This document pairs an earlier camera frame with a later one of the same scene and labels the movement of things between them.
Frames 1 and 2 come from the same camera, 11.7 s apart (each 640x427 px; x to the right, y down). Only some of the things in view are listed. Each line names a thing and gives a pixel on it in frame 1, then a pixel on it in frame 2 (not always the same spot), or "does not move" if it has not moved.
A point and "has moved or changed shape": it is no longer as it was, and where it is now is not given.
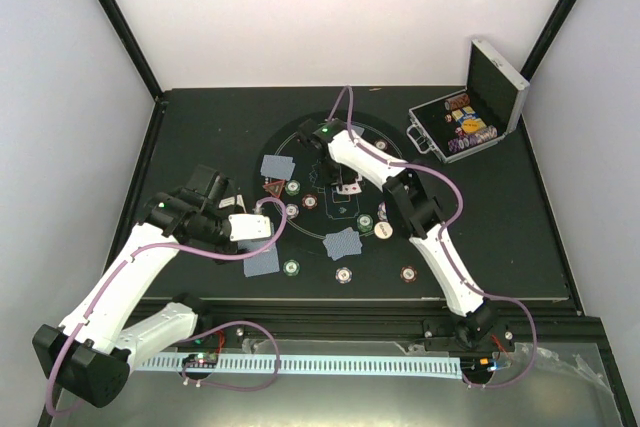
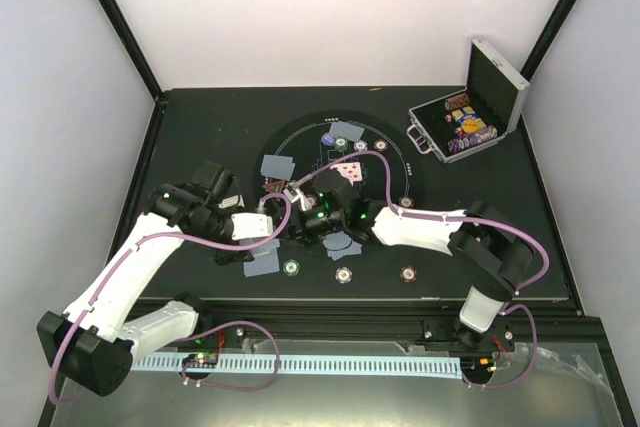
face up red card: (350, 188) has moved or changed shape
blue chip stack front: (343, 275) does not move
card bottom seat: (341, 244) does not move
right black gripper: (349, 178) -> (302, 233)
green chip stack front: (291, 267) does not move
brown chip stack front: (408, 274) does not move
